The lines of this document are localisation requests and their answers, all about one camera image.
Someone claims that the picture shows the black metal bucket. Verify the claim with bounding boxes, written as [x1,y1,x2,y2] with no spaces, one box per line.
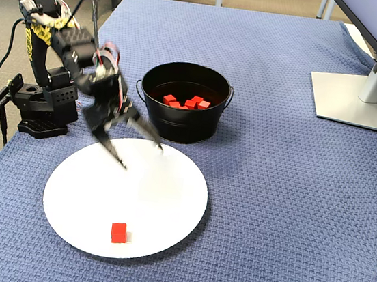
[129,56,238,150]

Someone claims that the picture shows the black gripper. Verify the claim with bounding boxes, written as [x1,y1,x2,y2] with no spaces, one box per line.
[68,65,173,175]

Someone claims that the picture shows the red white servo wire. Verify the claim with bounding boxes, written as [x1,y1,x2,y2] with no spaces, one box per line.
[87,40,135,115]

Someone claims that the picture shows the round white plate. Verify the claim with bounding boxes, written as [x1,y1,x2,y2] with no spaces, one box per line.
[36,127,215,270]

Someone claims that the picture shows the blue woven table cloth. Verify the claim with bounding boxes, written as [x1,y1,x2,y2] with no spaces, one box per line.
[0,0,377,282]

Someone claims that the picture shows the thin black camera cable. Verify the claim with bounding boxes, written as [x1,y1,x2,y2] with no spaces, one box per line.
[0,0,107,187]

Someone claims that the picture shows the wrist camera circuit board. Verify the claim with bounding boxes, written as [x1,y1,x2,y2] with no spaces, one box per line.
[78,69,103,90]

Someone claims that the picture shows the monitor with silver stand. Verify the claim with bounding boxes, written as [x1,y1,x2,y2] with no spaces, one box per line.
[304,0,377,133]

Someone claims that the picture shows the grey slanted furniture leg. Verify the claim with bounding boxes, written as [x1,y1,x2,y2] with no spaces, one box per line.
[315,0,337,23]

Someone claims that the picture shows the black power cable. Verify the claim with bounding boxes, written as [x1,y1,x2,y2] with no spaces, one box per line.
[0,99,14,147]

